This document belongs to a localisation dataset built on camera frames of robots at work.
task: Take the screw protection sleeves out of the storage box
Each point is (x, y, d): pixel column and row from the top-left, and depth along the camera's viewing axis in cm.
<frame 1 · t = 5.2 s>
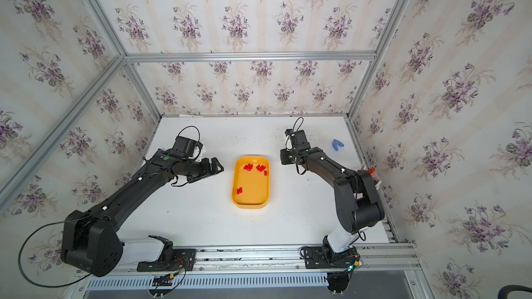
left hand: (217, 172, 82), fingers open
right hand: (285, 154, 93), fingers closed
yellow plastic storage tray: (251, 182, 95), on the table
blue plastic clip: (335, 143, 109), on the table
red sleeve: (260, 167, 100), on the table
red sleeve 2: (239, 190, 92), on the table
red sleeve 3: (265, 173, 97), on the table

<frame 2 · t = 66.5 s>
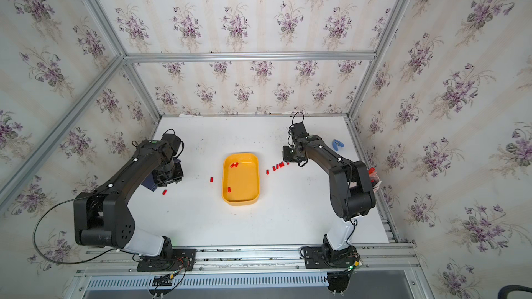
left hand: (176, 182, 83), fingers open
right hand: (288, 157, 94), fingers open
yellow plastic storage tray: (241, 179, 96), on the table
red sleeve: (277, 166, 100), on the table
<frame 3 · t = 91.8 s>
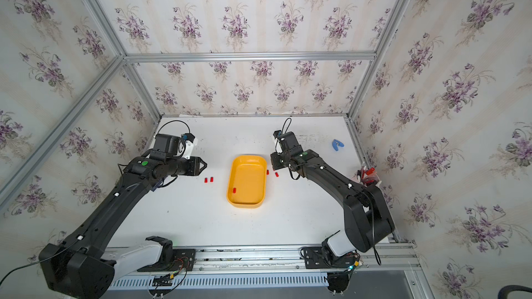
left hand: (203, 164, 77), fingers open
right hand: (276, 158, 88), fingers closed
yellow plastic storage tray: (248, 174, 95), point 2 cm above the table
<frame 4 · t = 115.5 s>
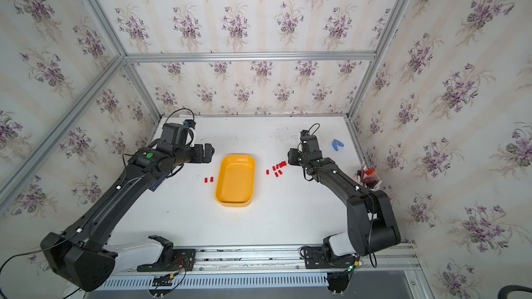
left hand: (205, 150, 76), fingers open
right hand: (295, 153, 90), fingers open
yellow plastic storage tray: (235, 181, 92), point 3 cm above the table
red sleeve 4: (280, 171, 99), on the table
